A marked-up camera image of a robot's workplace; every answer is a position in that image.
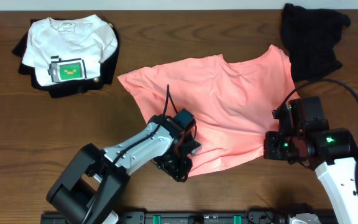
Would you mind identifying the pink t-shirt with brown print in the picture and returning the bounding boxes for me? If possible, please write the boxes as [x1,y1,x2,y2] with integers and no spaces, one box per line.
[118,45,297,176]

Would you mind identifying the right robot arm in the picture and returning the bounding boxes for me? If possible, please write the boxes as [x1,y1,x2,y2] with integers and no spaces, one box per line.
[264,97,358,223]

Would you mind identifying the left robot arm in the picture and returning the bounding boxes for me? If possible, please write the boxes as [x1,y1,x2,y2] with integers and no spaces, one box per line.
[46,110,201,224]

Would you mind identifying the black crumpled garment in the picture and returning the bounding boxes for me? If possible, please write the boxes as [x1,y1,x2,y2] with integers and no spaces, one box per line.
[281,3,351,82]

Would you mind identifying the black folded garment under white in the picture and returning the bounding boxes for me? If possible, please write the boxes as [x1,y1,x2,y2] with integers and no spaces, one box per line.
[12,19,119,98]

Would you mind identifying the white t-shirt with pixel camera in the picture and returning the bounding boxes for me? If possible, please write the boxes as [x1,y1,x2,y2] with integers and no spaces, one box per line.
[22,15,119,86]

